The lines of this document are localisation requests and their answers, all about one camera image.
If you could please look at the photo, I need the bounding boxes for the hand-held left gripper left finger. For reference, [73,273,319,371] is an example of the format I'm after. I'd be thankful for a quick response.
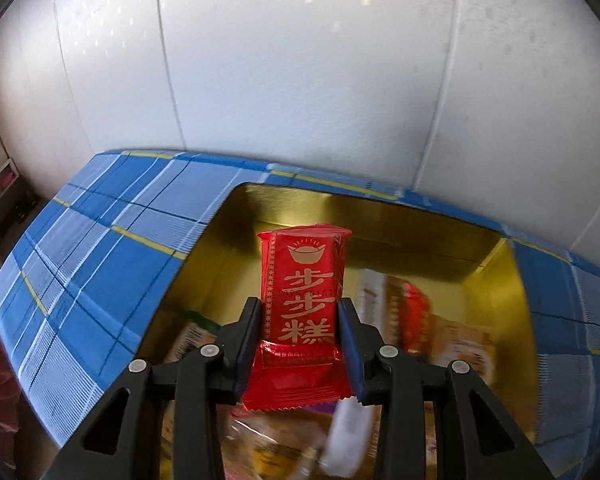
[45,297,262,480]

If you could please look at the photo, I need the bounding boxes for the tan snack packet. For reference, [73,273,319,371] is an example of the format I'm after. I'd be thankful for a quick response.
[430,312,496,386]

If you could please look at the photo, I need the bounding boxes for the blue plaid tablecloth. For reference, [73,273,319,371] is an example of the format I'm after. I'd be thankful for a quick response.
[0,149,600,480]

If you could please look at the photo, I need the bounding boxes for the rice cracker packet red ends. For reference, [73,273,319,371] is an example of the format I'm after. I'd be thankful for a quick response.
[357,269,431,361]

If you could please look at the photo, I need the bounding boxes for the red snack packet gold print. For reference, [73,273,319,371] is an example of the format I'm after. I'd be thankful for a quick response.
[240,226,358,413]

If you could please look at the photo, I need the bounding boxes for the white shelf unit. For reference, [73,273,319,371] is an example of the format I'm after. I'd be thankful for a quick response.
[0,125,46,233]

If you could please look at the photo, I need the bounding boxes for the gold tin box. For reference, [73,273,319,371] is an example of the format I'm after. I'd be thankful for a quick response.
[130,182,543,480]

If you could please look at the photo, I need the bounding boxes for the clear snack packet yellow label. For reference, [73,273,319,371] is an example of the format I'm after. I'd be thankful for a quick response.
[227,410,326,480]

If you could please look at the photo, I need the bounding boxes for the white snack packet red label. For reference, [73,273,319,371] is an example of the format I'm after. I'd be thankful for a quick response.
[325,400,381,478]

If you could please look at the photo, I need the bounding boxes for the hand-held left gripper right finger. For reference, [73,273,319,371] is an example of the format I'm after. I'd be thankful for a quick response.
[337,298,556,480]

